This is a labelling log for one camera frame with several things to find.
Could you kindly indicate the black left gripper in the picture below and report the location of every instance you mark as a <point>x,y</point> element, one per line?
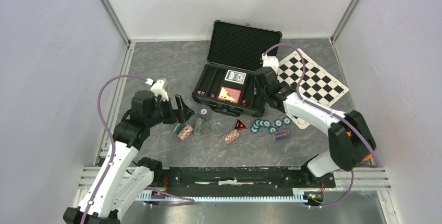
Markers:
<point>179,115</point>

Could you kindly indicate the green yellow blue chip stack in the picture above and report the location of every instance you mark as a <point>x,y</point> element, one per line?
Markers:
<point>198,126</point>

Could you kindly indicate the pink poker chip stack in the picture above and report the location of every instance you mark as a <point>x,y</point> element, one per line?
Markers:
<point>185,132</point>

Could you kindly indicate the orange blue poker chip stack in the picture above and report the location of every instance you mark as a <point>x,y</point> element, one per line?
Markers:
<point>231,136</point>

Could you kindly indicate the purple poker chip stack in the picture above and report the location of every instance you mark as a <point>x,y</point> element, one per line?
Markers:
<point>281,134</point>

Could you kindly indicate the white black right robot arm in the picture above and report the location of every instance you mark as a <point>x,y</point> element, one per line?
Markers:
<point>350,140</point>

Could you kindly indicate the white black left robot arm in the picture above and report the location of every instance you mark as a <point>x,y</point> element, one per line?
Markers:
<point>108,198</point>

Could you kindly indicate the teal poker chip stack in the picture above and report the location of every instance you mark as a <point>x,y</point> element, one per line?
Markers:
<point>177,127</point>

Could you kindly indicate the clear dealer button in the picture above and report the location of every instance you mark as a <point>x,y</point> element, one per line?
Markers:
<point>217,129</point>

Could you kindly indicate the red playing card deck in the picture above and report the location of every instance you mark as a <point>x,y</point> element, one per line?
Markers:
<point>229,94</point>

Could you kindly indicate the black poker case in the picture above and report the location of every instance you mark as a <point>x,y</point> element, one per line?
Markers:
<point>235,47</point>

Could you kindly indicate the black red all-in triangle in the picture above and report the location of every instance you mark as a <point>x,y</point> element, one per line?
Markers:
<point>239,125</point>

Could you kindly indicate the blue playing card deck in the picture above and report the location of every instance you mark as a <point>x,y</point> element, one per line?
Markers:
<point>235,76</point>

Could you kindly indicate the green 50 chip lower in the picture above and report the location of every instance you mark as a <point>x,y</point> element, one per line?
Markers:
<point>272,130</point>

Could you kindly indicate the green 50 chip middle right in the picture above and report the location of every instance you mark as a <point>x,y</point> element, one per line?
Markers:
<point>278,123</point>

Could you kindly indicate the green 50 chip far right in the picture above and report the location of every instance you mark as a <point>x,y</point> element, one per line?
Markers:
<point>287,121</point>

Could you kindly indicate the black white chessboard mat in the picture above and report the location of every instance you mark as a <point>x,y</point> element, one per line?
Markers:
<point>318,85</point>

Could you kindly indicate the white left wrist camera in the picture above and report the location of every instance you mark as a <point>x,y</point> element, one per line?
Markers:
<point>159,88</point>

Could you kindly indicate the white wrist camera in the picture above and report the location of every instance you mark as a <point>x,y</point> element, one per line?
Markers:
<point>270,61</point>
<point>159,88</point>

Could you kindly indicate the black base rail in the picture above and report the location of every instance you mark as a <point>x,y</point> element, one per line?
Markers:
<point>238,181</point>

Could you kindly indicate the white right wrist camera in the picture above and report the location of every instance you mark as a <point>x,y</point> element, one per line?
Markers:
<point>270,61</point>

